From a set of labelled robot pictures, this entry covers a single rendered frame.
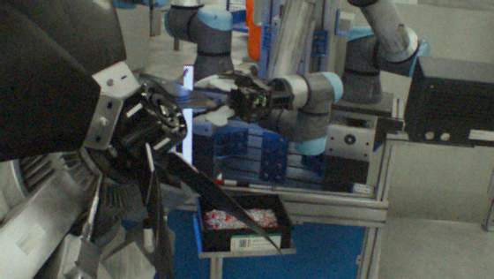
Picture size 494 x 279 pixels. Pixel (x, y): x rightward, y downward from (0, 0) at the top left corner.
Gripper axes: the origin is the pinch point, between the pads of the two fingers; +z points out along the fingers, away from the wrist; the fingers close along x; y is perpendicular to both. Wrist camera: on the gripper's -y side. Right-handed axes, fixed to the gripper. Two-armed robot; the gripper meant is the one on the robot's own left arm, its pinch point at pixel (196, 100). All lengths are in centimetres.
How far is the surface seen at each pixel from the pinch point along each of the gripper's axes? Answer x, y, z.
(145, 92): -9.5, 14.2, 16.9
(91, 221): 5.2, 25.5, 29.7
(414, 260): 122, -34, -150
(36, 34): -21.5, 17.7, 34.4
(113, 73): -9.3, 4.1, 19.1
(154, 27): 171, -620, -244
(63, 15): -17.7, -6.1, 25.4
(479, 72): -8, 20, -66
